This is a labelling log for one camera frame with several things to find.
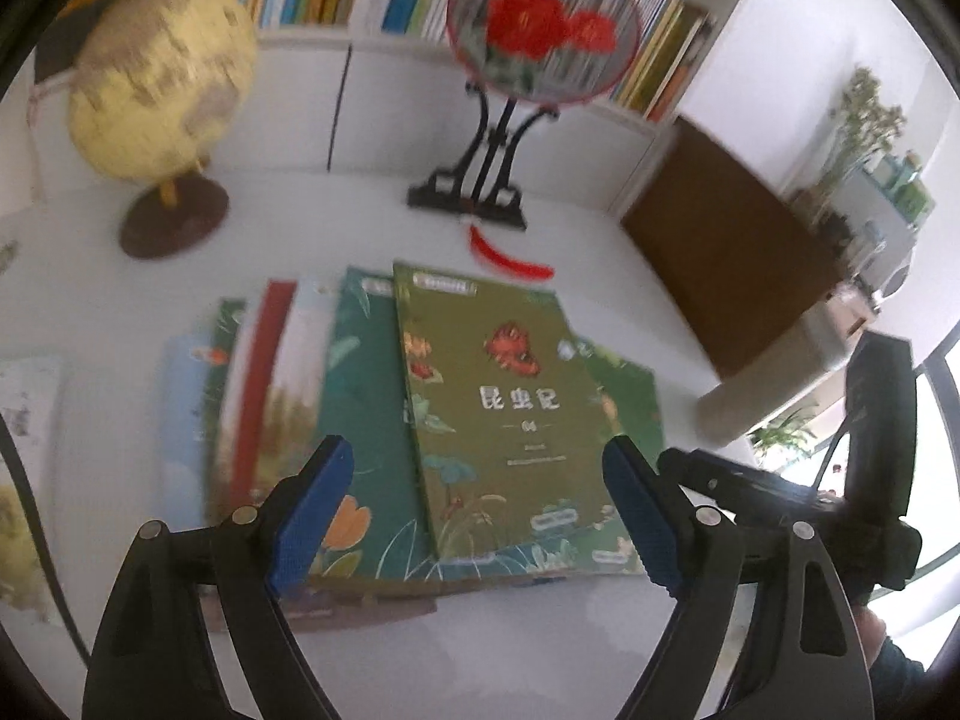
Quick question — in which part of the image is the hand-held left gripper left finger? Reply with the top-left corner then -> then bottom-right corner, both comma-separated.
81,435 -> 355,720

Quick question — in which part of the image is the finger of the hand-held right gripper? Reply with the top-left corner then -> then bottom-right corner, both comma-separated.
657,447 -> 848,541

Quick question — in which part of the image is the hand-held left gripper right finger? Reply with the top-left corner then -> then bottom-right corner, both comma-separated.
604,435 -> 878,720

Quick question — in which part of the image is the teal green flower book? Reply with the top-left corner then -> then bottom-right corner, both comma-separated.
304,264 -> 440,586

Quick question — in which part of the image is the bright green caterpillar book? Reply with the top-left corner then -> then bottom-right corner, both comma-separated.
559,334 -> 668,578

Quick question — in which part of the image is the pale landscape book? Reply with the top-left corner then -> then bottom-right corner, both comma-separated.
255,281 -> 338,496

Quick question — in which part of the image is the dark red fairy tale book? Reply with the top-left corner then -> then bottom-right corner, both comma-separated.
225,279 -> 299,500

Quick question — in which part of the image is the light blue poets book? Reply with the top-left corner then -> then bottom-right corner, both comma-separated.
156,330 -> 235,527

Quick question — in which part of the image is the olive green insect book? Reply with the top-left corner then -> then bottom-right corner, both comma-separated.
391,261 -> 646,563

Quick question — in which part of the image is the person's right forearm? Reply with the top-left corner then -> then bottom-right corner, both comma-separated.
874,637 -> 935,700

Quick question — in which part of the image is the row of colourful shelf books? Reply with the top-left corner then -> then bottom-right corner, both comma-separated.
379,0 -> 713,125

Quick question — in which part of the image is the person's right hand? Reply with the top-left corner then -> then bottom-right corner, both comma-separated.
855,606 -> 901,665

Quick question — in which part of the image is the green potted plant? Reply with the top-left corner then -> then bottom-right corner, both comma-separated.
750,405 -> 818,473

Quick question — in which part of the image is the white appliance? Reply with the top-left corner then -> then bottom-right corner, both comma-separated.
847,217 -> 920,316

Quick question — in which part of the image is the brown wooden board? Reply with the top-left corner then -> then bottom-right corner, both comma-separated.
619,114 -> 852,380

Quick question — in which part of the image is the green container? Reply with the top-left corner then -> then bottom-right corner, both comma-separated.
874,150 -> 938,226

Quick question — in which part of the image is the red tassel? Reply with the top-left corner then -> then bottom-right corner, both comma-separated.
466,219 -> 557,282

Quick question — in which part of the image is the cream globe on wooden stand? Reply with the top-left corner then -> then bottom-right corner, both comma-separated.
66,0 -> 260,262

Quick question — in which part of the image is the round red flower fan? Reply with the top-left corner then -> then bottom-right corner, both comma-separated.
446,0 -> 644,102

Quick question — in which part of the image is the black cable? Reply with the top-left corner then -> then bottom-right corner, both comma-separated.
0,409 -> 91,668
816,416 -> 857,500

